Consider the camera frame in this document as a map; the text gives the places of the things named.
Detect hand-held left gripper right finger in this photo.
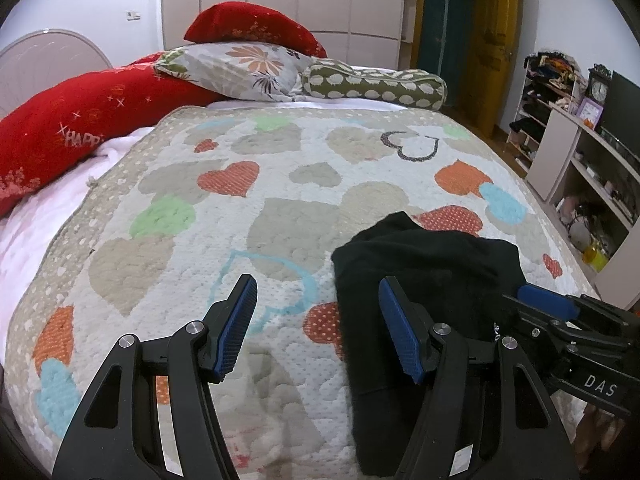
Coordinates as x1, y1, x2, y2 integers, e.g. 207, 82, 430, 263
378, 276, 581, 480

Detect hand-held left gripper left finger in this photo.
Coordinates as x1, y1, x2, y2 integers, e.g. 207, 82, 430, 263
52, 274, 259, 480

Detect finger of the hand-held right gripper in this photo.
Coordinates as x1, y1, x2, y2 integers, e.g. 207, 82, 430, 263
502, 295, 577, 376
517, 284, 608, 323

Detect black pants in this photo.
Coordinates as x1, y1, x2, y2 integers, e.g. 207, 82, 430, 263
331, 211, 528, 478

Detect person's right hand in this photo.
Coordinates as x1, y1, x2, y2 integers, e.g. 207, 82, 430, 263
575, 402, 628, 480

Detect yellow plastic container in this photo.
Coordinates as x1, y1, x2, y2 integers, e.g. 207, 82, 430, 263
582, 244, 609, 269

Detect beige television cabinet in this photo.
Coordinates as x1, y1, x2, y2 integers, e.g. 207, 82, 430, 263
525, 107, 640, 286

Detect heart-patterned quilt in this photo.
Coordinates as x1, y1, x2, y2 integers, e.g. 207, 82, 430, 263
5, 102, 601, 480

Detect purple framed clock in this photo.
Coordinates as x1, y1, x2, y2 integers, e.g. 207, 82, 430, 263
575, 97, 604, 129

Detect black television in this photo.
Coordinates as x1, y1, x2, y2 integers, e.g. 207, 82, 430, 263
600, 71, 640, 155

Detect cluttered shoe rack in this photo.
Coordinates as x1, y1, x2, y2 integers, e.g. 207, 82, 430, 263
507, 51, 588, 176

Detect black mantel clock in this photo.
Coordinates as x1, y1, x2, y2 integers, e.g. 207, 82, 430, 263
586, 64, 614, 106

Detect green polka-dot bolster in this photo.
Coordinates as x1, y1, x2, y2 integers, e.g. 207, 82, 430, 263
300, 58, 448, 111

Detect floral pillow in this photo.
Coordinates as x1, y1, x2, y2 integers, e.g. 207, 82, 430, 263
154, 42, 321, 103

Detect yellow wooden door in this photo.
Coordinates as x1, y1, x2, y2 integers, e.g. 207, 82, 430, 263
457, 0, 527, 139

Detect long red pillow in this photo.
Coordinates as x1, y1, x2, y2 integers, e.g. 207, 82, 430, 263
0, 52, 226, 218

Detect small red pillow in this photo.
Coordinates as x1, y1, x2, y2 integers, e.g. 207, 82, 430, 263
184, 2, 328, 59

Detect open wardrobe side shelf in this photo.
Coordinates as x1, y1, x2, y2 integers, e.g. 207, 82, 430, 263
400, 0, 421, 44

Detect white standing fan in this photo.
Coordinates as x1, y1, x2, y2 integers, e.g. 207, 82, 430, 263
0, 30, 114, 121

